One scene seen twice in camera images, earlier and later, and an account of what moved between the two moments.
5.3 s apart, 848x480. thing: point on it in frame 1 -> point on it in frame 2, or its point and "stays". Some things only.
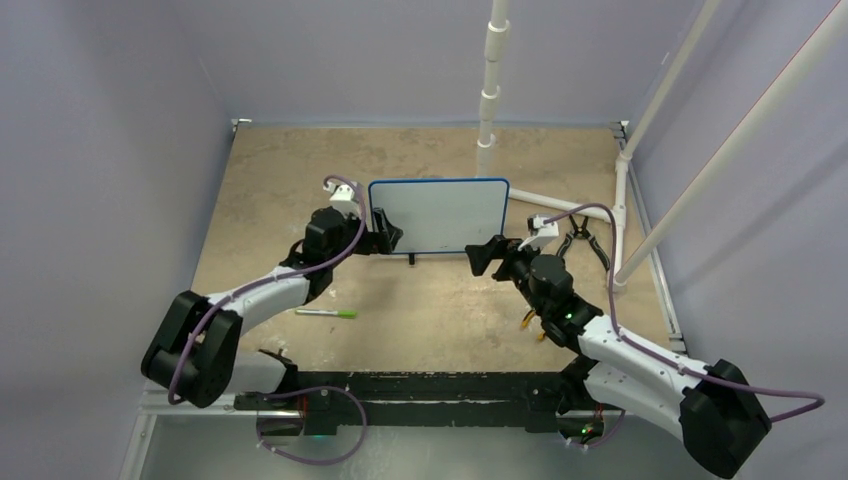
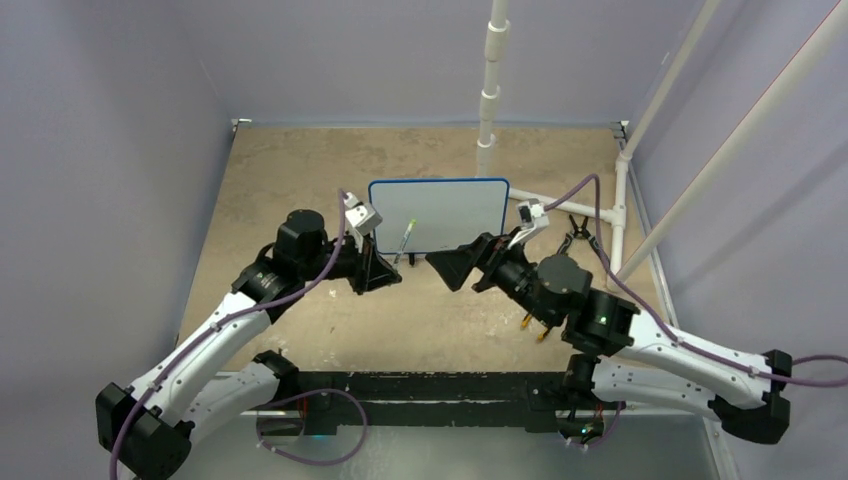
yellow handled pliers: [525, 321] stays
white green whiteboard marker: [347, 314] -> [398, 255]
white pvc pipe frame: [820, 28] stays
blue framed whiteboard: [439, 215] stays
